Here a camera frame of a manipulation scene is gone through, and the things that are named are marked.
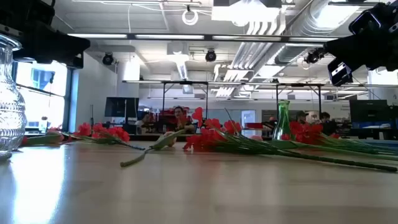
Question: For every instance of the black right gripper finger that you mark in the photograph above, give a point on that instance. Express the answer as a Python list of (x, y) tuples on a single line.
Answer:
[(365, 22), (340, 72)]

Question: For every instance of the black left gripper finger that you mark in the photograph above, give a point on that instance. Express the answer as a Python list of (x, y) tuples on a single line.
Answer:
[(25, 14), (76, 62)]

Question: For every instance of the red artificial flower spray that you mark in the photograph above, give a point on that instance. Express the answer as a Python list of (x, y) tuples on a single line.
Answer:
[(211, 137), (118, 133), (306, 132)]

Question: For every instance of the pink artificial tulip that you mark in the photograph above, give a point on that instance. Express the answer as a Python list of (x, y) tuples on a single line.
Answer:
[(164, 141), (256, 137), (54, 137)]

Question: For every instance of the clear glass vase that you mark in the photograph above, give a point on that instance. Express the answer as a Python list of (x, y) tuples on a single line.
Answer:
[(11, 109)]

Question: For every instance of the green glass vase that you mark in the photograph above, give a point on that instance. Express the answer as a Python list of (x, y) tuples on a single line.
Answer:
[(282, 123)]

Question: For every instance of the black ceiling spotlight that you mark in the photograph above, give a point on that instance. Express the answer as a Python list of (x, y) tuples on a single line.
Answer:
[(210, 56), (108, 59), (313, 57)]

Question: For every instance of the black computer monitor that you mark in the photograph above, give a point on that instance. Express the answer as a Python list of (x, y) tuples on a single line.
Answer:
[(368, 110), (121, 107)]

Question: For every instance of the person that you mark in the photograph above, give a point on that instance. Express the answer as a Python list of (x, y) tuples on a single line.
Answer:
[(145, 118), (301, 115), (326, 123), (178, 113)]

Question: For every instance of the large window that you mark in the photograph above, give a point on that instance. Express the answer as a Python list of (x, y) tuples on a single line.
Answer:
[(40, 102)]

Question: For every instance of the red box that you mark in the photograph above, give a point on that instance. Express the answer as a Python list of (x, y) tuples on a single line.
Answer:
[(254, 125)]

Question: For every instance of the black background table frame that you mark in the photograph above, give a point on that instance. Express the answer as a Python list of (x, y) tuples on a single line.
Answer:
[(319, 99), (163, 99)]

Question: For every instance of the silver ventilation duct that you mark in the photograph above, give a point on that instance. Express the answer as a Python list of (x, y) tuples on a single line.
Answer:
[(298, 49)]

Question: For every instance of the wooden table with black frame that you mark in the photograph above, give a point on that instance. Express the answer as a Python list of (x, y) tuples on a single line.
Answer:
[(208, 38)]

